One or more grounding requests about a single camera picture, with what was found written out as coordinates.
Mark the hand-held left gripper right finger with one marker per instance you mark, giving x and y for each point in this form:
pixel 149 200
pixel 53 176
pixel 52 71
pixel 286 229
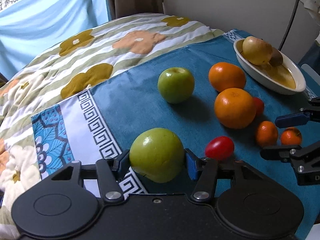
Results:
pixel 190 165

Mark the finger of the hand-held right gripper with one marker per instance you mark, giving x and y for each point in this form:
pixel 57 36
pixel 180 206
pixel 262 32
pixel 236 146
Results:
pixel 275 152
pixel 290 120

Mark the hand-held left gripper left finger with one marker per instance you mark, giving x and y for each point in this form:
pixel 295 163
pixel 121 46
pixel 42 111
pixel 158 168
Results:
pixel 122 162

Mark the small mandarin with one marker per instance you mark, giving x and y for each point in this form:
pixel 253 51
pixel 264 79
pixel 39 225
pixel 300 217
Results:
pixel 266 133
pixel 291 137

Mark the red cherry tomato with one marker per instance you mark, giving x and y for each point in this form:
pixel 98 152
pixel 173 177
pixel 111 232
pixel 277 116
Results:
pixel 219 147
pixel 260 106

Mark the large green apple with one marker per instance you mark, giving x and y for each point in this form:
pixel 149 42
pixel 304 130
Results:
pixel 157 152

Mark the white oval bowl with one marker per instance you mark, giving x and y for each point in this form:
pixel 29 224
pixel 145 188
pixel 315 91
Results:
pixel 285 76

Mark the orange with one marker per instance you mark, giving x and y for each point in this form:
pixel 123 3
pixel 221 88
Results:
pixel 235 108
pixel 226 76

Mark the small green apple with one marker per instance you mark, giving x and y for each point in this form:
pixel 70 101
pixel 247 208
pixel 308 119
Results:
pixel 176 86

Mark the teal patterned towel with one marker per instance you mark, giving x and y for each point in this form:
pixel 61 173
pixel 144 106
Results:
pixel 150 115

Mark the brown kiwi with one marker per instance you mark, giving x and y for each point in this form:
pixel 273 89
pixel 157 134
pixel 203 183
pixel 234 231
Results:
pixel 277 57

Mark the yellow-brown wrinkled apple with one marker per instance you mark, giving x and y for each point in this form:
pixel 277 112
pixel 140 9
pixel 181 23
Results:
pixel 256 51

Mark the floral striped blanket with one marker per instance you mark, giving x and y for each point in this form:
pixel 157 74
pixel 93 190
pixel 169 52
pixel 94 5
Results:
pixel 75 62

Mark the light blue hanging cloth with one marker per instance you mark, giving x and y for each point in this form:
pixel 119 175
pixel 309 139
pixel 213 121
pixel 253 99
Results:
pixel 50 12

